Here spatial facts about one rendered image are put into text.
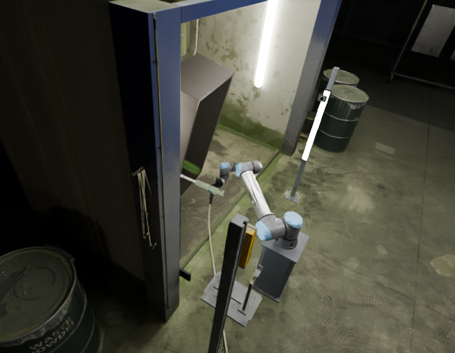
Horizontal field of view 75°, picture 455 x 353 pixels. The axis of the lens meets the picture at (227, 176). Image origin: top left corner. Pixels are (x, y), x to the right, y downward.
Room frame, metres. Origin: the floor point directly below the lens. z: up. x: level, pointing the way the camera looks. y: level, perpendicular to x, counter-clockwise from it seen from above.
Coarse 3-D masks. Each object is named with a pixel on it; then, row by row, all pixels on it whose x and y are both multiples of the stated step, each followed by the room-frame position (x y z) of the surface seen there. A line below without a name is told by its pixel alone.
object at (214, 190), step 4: (180, 176) 2.26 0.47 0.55; (184, 176) 2.25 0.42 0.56; (192, 180) 2.22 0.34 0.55; (196, 184) 2.19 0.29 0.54; (200, 184) 2.18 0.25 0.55; (204, 184) 2.18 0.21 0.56; (208, 184) 2.19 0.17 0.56; (204, 188) 2.16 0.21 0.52; (208, 188) 2.15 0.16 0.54; (212, 188) 2.14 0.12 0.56; (216, 188) 2.14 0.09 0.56; (212, 192) 2.13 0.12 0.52; (216, 192) 2.12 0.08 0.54; (220, 192) 2.11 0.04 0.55; (212, 196) 2.13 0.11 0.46
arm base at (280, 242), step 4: (276, 240) 1.52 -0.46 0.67; (280, 240) 1.50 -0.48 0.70; (284, 240) 1.49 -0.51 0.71; (288, 240) 1.49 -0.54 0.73; (292, 240) 1.49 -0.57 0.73; (296, 240) 1.52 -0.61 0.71; (280, 244) 1.49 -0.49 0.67; (284, 244) 1.48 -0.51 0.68; (288, 244) 1.48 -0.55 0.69; (292, 244) 1.49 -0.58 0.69; (296, 244) 1.51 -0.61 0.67; (284, 248) 1.47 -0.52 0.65; (288, 248) 1.47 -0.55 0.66; (292, 248) 1.48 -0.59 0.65
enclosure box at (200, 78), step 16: (192, 64) 2.26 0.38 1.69; (208, 64) 2.35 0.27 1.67; (192, 80) 2.03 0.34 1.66; (208, 80) 2.11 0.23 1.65; (224, 80) 2.20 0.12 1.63; (192, 96) 1.83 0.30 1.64; (208, 96) 2.45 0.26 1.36; (224, 96) 2.40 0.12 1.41; (192, 112) 1.82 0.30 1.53; (208, 112) 2.44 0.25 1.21; (192, 128) 1.85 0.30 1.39; (208, 128) 2.44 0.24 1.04; (192, 144) 2.50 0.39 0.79; (208, 144) 2.44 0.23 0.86; (192, 160) 2.50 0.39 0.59; (192, 176) 2.37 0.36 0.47
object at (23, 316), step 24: (0, 264) 0.90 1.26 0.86; (24, 264) 0.92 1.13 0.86; (48, 264) 0.94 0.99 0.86; (0, 288) 0.76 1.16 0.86; (24, 288) 0.78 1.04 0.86; (48, 288) 0.80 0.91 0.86; (0, 312) 0.64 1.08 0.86; (24, 312) 0.65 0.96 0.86; (48, 312) 0.67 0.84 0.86; (0, 336) 0.52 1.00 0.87
